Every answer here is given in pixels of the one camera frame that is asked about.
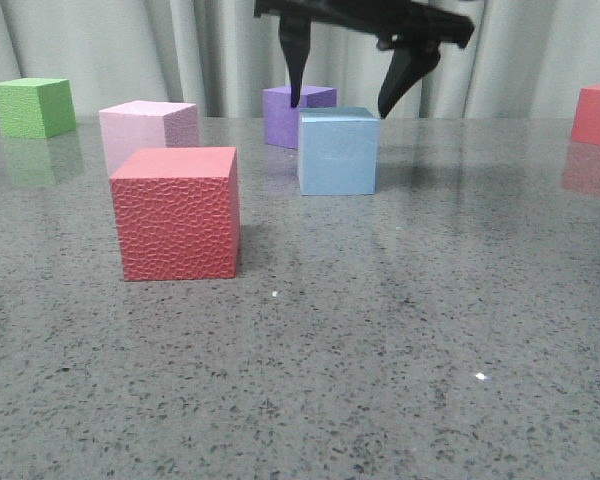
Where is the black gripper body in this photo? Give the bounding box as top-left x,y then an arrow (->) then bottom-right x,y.
254,0 -> 474,50

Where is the red foam cube far right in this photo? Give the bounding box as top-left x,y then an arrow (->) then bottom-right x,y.
571,84 -> 600,146

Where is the grey-green curtain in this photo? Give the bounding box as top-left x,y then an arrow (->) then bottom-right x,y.
0,1 -> 600,119

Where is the light blue foam cube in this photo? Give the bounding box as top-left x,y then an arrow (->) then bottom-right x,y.
297,107 -> 379,196

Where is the purple foam cube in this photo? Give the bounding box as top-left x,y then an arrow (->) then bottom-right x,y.
262,85 -> 338,149

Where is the pink foam cube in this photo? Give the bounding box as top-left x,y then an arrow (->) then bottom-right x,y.
99,100 -> 200,174

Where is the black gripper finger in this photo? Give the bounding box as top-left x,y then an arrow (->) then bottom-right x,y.
278,14 -> 311,108
378,42 -> 440,118

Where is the large red foam cube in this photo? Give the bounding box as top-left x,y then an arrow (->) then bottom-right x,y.
109,146 -> 240,281

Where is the green foam cube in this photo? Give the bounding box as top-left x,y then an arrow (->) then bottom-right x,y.
0,78 -> 77,138

